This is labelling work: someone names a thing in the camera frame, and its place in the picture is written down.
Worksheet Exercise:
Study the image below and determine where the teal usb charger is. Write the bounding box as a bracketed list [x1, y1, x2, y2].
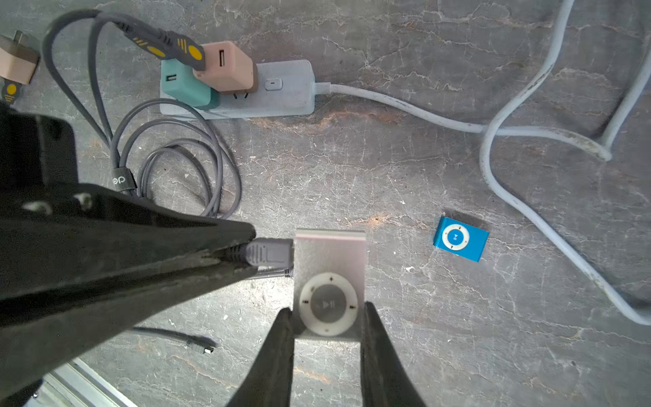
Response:
[160, 59, 220, 110]

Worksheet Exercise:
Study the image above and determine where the white power strip cord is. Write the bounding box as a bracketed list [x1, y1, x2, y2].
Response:
[314, 0, 651, 327]

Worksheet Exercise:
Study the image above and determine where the blue mp3 player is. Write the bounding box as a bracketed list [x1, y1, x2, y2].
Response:
[432, 216, 490, 263]

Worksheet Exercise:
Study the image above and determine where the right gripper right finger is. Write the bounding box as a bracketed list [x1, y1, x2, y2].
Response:
[360, 302, 425, 406]

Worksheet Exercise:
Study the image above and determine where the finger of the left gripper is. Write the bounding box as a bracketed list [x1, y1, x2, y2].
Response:
[1, 254, 256, 399]

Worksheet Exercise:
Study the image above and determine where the silver mp3 player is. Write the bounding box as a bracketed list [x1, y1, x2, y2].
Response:
[292, 229, 367, 342]

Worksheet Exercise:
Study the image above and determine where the grey power strip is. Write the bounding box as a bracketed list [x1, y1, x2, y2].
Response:
[159, 58, 317, 121]

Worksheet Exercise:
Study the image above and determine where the grey coiled cable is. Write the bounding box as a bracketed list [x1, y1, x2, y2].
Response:
[0, 80, 217, 355]

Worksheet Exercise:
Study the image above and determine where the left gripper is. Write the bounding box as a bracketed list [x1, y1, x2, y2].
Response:
[0, 101, 257, 407]

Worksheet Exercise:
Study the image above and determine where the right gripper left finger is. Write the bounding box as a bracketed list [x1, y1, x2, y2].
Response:
[227, 308, 294, 406]

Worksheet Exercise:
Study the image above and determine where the pink usb charger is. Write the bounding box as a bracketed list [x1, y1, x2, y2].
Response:
[193, 41, 258, 93]
[1, 31, 40, 85]

